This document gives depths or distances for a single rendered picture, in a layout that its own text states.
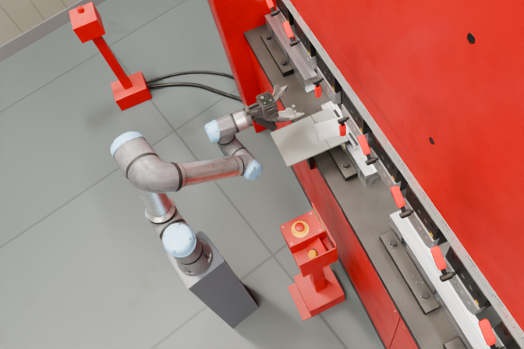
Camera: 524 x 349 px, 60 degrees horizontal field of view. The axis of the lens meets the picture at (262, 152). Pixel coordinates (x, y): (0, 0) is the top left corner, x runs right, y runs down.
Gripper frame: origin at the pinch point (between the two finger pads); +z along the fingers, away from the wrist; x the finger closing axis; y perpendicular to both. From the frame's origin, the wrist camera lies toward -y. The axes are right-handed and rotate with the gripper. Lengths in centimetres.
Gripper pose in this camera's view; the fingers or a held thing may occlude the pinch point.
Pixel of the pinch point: (296, 100)
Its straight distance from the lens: 170.3
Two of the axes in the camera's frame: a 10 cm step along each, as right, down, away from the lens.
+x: -3.7, -7.5, 5.5
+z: 9.1, -4.0, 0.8
